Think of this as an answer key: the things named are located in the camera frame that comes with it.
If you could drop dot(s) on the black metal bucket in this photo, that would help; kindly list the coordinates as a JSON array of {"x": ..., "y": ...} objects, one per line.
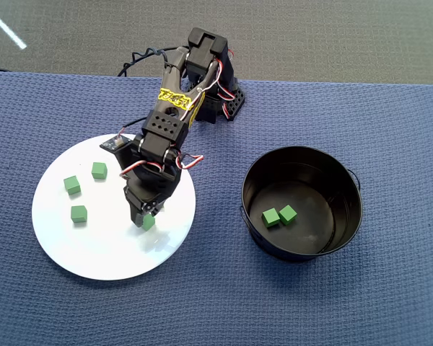
[{"x": 310, "y": 173}]

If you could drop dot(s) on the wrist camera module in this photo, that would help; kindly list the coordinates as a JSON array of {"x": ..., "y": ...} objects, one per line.
[{"x": 112, "y": 143}]

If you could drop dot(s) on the green cube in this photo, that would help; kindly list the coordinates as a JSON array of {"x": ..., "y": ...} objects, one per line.
[
  {"x": 71, "y": 185},
  {"x": 99, "y": 170},
  {"x": 270, "y": 217},
  {"x": 79, "y": 213},
  {"x": 288, "y": 215},
  {"x": 149, "y": 222}
]

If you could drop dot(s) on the white round plate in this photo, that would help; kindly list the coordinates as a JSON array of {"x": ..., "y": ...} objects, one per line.
[{"x": 94, "y": 252}]

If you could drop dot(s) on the blue woven table cloth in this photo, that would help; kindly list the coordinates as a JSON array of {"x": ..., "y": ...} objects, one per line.
[{"x": 216, "y": 306}]

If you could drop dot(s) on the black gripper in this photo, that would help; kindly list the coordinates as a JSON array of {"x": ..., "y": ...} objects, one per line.
[{"x": 143, "y": 202}]

